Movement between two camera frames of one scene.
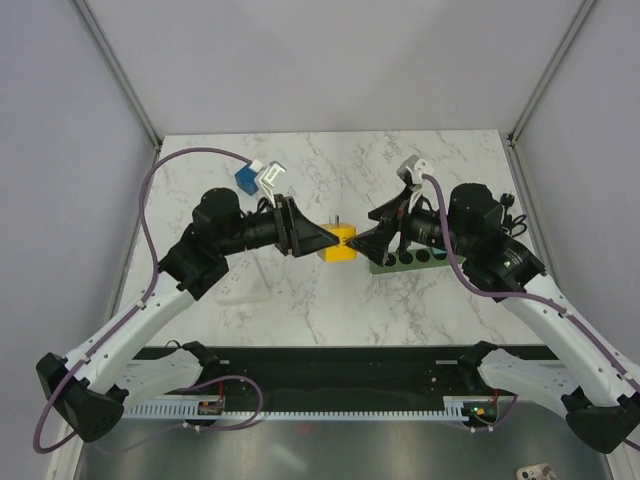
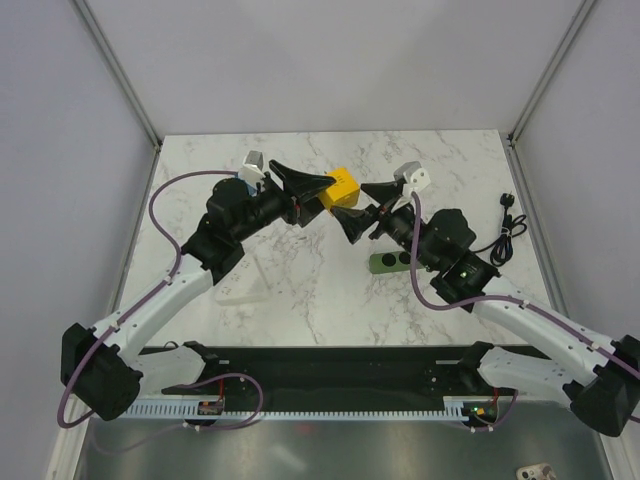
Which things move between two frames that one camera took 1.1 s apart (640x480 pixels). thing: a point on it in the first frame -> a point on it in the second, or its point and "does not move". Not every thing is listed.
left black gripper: [297, 235] -> [298, 185]
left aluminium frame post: [119, 70] does not move
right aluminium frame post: [581, 12] does not move
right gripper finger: [374, 244] -> [355, 222]
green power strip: [415, 260] does not move
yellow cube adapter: [341, 252] -> [344, 192]
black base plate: [311, 372] does not move
